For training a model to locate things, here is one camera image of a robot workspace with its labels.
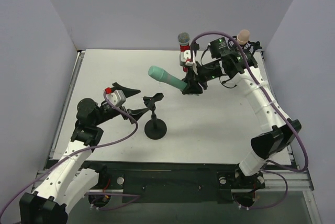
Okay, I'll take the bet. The mint green microphone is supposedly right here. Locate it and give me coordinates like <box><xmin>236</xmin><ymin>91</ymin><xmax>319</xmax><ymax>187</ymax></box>
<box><xmin>148</xmin><ymin>65</ymin><xmax>187</xmax><ymax>91</ymax></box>

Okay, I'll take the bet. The red glitter microphone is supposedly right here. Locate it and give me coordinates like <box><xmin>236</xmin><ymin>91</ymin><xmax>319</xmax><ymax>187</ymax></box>
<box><xmin>177</xmin><ymin>32</ymin><xmax>190</xmax><ymax>73</ymax></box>

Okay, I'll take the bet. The black tripod shock-mount stand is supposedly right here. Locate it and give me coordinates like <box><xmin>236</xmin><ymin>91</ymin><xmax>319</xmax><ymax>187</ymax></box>
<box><xmin>228</xmin><ymin>36</ymin><xmax>262</xmax><ymax>58</ymax></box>

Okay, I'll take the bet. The pink microphone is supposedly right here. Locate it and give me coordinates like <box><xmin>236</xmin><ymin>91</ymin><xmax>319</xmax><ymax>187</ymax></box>
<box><xmin>236</xmin><ymin>29</ymin><xmax>250</xmax><ymax>45</ymax></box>

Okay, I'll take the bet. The black round-base clip stand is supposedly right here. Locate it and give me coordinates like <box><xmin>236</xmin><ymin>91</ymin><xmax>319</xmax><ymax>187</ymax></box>
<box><xmin>190</xmin><ymin>41</ymin><xmax>199</xmax><ymax>57</ymax></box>

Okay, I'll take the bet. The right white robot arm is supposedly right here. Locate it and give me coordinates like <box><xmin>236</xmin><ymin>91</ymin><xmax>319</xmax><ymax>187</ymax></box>
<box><xmin>178</xmin><ymin>33</ymin><xmax>302</xmax><ymax>177</ymax></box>

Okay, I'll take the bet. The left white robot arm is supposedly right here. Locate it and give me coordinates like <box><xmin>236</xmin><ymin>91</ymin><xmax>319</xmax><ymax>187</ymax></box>
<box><xmin>19</xmin><ymin>83</ymin><xmax>148</xmax><ymax>223</ymax></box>

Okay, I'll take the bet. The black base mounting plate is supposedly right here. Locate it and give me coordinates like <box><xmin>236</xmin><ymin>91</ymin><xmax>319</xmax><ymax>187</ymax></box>
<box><xmin>84</xmin><ymin>161</ymin><xmax>265</xmax><ymax>204</ymax></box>

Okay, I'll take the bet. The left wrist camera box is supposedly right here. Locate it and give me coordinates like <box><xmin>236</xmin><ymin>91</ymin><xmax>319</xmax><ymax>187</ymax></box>
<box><xmin>104</xmin><ymin>87</ymin><xmax>126</xmax><ymax>107</ymax></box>

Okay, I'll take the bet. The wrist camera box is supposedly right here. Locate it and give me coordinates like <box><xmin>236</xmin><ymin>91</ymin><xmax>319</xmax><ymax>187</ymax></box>
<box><xmin>179</xmin><ymin>50</ymin><xmax>196</xmax><ymax>68</ymax></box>
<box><xmin>104</xmin><ymin>87</ymin><xmax>126</xmax><ymax>107</ymax></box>

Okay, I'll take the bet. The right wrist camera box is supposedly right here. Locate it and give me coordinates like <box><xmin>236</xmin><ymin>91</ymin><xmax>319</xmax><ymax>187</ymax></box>
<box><xmin>179</xmin><ymin>50</ymin><xmax>196</xmax><ymax>68</ymax></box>

